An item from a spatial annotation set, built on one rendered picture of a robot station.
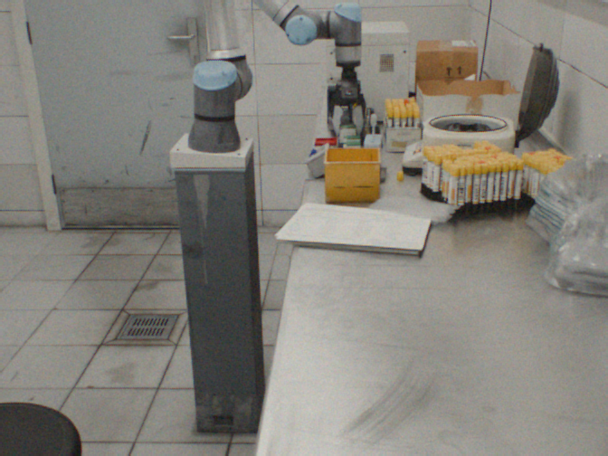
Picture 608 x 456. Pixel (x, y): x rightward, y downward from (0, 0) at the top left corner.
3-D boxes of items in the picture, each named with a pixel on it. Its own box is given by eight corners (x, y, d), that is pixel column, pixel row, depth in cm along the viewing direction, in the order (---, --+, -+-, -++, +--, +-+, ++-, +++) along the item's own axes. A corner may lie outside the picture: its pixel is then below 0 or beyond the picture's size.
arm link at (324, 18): (287, 12, 205) (327, 12, 203) (296, 9, 215) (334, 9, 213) (288, 42, 208) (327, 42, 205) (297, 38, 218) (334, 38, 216)
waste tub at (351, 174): (326, 185, 192) (326, 147, 188) (379, 185, 191) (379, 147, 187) (324, 203, 180) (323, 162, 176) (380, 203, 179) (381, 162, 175)
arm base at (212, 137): (179, 149, 211) (178, 114, 208) (199, 137, 225) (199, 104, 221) (230, 156, 208) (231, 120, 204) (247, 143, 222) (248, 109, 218)
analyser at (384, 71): (328, 106, 282) (327, 22, 271) (403, 105, 281) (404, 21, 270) (326, 125, 254) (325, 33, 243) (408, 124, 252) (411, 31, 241)
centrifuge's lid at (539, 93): (531, 36, 199) (564, 40, 198) (509, 129, 209) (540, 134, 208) (536, 47, 180) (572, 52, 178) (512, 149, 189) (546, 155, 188)
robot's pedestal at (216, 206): (196, 432, 241) (173, 169, 209) (208, 396, 260) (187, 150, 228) (259, 432, 240) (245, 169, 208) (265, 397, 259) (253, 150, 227)
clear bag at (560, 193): (513, 219, 166) (520, 137, 159) (587, 212, 169) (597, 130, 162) (574, 265, 143) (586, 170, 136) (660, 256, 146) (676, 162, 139)
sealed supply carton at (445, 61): (415, 84, 318) (417, 39, 311) (472, 84, 314) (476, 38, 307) (412, 99, 290) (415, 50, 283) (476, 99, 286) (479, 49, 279)
